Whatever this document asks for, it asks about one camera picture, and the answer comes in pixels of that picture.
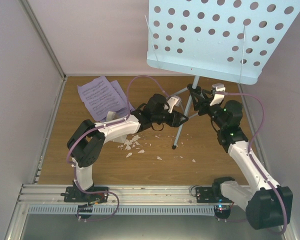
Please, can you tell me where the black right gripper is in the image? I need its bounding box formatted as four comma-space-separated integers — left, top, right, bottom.
191, 89, 226, 129

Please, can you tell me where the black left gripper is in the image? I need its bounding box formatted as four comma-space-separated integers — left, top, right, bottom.
153, 110, 189, 128

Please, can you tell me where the light blue music stand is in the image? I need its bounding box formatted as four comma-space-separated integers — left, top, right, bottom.
143, 0, 300, 150

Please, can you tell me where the white metronome body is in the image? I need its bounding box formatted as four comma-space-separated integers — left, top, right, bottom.
105, 110, 129, 145

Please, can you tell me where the lilac sheet music paper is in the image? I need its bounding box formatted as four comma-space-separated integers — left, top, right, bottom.
77, 76, 127, 122

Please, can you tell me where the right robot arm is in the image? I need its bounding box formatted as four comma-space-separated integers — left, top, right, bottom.
187, 84, 293, 234

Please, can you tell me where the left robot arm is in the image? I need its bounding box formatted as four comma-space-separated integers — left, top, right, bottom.
65, 93, 189, 202

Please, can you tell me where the white debris flakes pile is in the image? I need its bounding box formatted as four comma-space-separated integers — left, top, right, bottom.
117, 134, 186, 161

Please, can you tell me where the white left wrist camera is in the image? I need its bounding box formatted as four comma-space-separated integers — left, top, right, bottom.
164, 95, 182, 114

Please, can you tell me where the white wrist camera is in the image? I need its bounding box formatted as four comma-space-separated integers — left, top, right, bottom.
209, 83, 226, 107
164, 95, 182, 114

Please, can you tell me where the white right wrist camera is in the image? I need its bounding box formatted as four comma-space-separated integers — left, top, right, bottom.
209, 83, 226, 107

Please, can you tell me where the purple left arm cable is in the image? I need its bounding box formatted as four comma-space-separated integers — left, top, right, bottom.
65, 75, 173, 196

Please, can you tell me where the grey slotted cable duct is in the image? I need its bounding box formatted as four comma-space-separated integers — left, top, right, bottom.
28, 204, 215, 216

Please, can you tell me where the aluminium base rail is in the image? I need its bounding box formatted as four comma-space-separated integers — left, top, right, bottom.
17, 184, 197, 206

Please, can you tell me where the left aluminium frame post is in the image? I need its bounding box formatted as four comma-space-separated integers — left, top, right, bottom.
18, 0, 67, 81

